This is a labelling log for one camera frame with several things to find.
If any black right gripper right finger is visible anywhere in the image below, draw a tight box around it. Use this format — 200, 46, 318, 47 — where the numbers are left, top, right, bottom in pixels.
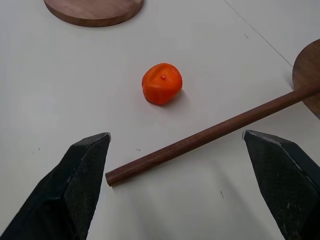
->
241, 129, 320, 240

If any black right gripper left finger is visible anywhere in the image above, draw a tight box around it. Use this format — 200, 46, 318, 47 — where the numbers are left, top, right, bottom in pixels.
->
0, 132, 112, 240

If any brown wooden rod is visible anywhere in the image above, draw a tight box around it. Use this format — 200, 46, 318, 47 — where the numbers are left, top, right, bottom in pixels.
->
104, 38, 320, 188

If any orange plastic persimmon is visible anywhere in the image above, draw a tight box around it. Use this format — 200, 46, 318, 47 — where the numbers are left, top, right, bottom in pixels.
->
141, 63, 184, 106

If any round brown wooden base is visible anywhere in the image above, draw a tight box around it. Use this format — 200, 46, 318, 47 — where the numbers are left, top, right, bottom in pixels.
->
43, 0, 145, 28

